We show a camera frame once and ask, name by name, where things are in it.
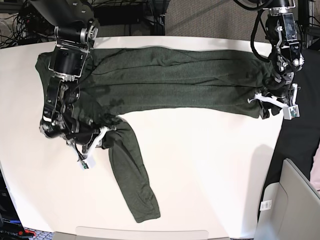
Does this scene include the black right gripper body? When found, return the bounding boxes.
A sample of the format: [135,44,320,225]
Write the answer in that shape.
[39,117,102,149]

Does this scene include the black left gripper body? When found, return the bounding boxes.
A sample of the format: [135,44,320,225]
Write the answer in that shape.
[262,72,295,103]

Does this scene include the dark green long-sleeve shirt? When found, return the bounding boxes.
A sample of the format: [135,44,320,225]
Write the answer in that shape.
[35,47,272,223]

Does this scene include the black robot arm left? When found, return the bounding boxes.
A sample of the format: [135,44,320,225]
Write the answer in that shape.
[235,0,305,120]

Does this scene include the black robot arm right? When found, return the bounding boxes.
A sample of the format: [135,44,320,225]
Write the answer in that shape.
[31,0,102,152]

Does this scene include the black cloth beside table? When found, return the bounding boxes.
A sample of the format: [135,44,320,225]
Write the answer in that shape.
[264,48,320,187]

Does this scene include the pink cloth at edge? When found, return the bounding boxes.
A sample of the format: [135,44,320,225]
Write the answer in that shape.
[310,147,320,192]

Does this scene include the grey plastic bin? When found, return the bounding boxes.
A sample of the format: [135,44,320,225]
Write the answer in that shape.
[254,158,320,240]

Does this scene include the black box with orange label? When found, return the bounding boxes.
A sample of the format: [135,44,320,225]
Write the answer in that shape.
[0,174,24,240]

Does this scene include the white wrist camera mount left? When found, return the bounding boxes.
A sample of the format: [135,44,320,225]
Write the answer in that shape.
[247,83,300,120]

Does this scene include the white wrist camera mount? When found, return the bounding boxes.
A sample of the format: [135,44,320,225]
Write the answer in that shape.
[247,83,300,120]
[66,125,117,170]

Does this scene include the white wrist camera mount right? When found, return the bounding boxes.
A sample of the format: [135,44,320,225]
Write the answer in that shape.
[66,125,117,170]

